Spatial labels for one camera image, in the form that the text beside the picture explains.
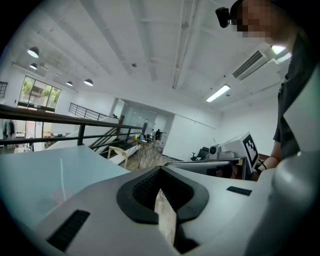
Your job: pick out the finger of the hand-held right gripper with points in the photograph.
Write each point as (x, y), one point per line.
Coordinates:
(195, 165)

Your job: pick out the person's head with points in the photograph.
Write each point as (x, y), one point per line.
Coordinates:
(262, 20)

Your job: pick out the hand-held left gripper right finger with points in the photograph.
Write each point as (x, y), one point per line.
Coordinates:
(220, 207)

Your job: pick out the clothes rack with garments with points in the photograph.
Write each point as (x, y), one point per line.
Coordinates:
(8, 128)

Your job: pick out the ceiling conduit pipe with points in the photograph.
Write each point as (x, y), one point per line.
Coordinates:
(185, 25)

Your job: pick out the person's dark grey shirt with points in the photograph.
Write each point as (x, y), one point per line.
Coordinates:
(287, 95)

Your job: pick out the black metal staircase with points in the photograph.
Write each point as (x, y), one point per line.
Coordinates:
(121, 123)

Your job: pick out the large glass window wall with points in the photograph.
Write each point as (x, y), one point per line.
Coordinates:
(40, 93)

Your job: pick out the ceiling air conditioner vent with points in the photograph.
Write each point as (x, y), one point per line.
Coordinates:
(250, 65)

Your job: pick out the teal container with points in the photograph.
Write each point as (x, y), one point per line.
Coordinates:
(141, 137)

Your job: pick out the small clear tube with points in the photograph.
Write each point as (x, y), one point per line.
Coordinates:
(62, 175)

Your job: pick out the thin black balcony railing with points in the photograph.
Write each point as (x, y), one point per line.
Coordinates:
(87, 108)

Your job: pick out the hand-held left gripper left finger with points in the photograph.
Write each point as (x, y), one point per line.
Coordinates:
(100, 225)

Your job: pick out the person's right forearm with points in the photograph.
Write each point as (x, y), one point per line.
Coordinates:
(273, 155)

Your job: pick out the wooden desk with metal legs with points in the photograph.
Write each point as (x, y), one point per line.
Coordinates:
(145, 142)

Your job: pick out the pale wooden chair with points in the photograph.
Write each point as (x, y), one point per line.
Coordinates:
(117, 150)

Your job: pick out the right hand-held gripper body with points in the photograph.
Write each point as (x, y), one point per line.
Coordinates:
(237, 150)

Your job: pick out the black head-worn camera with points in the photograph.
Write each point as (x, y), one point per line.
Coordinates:
(223, 17)

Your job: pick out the dome pendant lamp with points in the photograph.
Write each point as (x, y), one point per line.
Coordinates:
(69, 83)
(33, 52)
(88, 82)
(33, 66)

